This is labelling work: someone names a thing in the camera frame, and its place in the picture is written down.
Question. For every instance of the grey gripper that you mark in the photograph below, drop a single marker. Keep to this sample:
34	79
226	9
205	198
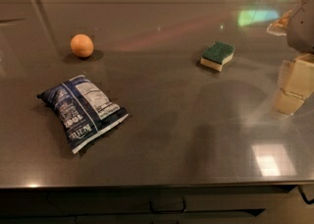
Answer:
302	25

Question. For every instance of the green and yellow sponge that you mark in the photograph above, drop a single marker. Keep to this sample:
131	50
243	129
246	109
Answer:
217	55

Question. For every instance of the blue chip bag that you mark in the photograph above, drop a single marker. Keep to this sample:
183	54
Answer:
84	110

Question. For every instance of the orange ball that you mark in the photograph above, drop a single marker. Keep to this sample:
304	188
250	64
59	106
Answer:
82	45

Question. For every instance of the black side handle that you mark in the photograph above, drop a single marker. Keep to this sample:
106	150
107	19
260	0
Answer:
304	196

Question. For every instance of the black drawer handle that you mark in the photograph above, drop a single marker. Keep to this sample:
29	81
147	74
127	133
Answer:
168	205

